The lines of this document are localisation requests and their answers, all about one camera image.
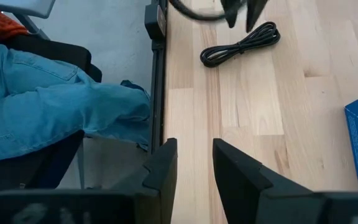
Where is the black loosely looped USB-C cable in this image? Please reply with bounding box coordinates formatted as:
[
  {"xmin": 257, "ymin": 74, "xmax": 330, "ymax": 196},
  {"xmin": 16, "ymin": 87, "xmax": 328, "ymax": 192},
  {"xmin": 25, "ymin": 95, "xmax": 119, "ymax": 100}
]
[{"xmin": 168, "ymin": 0, "xmax": 229, "ymax": 22}]

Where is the grey folding chair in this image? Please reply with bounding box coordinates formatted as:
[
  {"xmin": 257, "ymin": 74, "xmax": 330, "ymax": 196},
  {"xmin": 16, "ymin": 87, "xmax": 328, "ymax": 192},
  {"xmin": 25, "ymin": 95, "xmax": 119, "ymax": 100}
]
[{"xmin": 0, "ymin": 0, "xmax": 57, "ymax": 40}]

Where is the orange cloth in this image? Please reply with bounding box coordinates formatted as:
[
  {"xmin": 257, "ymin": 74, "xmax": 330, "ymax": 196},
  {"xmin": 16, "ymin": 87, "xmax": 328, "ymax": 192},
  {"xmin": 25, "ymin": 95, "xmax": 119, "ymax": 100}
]
[{"xmin": 0, "ymin": 7, "xmax": 30, "ymax": 44}]

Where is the black chair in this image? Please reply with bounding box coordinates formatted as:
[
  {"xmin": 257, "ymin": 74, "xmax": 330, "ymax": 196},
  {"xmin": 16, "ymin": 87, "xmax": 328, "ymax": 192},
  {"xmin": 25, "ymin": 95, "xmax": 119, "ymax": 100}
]
[{"xmin": 0, "ymin": 33, "xmax": 103, "ymax": 196}]

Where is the long black bundled USB-C cable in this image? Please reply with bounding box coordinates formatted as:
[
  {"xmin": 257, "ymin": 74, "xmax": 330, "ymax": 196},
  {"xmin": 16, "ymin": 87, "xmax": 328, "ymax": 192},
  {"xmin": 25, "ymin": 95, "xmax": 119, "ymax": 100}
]
[{"xmin": 199, "ymin": 21, "xmax": 282, "ymax": 68}]

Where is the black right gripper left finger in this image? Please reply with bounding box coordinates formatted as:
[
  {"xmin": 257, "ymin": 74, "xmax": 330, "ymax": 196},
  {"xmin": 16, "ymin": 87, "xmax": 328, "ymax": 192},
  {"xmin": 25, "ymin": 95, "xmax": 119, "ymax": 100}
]
[{"xmin": 110, "ymin": 138, "xmax": 178, "ymax": 224}]

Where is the black metal table frame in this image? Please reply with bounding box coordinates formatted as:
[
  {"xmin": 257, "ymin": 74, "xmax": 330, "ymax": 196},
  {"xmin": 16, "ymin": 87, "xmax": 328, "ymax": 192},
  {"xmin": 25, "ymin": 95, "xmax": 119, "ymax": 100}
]
[{"xmin": 147, "ymin": 0, "xmax": 169, "ymax": 156}]

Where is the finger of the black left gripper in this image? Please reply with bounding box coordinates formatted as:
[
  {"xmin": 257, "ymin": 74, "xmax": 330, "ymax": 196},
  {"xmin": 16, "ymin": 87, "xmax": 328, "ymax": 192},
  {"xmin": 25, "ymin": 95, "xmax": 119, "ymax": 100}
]
[
  {"xmin": 219, "ymin": 0, "xmax": 240, "ymax": 29},
  {"xmin": 245, "ymin": 0, "xmax": 270, "ymax": 34}
]

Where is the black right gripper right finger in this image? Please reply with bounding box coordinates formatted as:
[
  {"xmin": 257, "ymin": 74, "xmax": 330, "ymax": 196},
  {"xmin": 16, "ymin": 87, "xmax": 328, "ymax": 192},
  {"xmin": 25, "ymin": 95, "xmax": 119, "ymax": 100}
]
[{"xmin": 212, "ymin": 138, "xmax": 323, "ymax": 224}]

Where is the black table-level camera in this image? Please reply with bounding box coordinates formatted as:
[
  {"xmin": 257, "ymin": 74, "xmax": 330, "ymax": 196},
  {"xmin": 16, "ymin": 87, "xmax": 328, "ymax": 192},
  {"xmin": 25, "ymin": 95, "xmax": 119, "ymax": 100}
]
[{"xmin": 144, "ymin": 2, "xmax": 168, "ymax": 40}]

